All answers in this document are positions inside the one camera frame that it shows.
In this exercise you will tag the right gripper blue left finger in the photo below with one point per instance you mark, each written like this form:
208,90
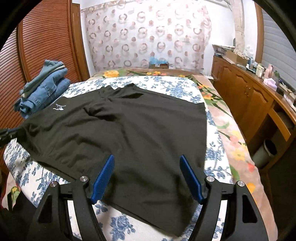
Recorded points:
99,184

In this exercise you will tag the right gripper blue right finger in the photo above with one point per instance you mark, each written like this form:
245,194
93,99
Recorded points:
192,181

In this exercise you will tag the black pants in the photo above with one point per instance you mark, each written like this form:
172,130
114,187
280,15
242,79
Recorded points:
145,131

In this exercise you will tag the orange floral bed cover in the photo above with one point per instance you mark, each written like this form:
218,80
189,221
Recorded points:
241,165

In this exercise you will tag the blue floral white blanket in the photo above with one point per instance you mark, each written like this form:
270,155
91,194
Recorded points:
33,179

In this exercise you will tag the folded light blue jeans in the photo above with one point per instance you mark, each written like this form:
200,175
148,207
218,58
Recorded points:
49,67

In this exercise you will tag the long wooden dresser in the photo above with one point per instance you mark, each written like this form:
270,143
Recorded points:
260,112

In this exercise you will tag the wooden louvered wardrobe door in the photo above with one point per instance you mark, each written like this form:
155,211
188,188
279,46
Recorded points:
50,31

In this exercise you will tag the cardboard box with blue items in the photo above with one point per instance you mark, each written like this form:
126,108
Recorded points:
160,63

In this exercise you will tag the pink tissue box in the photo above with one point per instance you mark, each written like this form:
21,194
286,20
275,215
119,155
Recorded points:
269,82

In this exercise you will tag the cardboard box on dresser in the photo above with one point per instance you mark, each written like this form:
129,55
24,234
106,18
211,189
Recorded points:
237,59

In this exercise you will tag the pink bottle on dresser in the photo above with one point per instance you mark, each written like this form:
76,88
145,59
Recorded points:
269,71

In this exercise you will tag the circle patterned curtain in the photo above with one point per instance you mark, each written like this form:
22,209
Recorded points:
123,34

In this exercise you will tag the grey roller shutter window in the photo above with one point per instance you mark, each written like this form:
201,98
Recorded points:
278,51

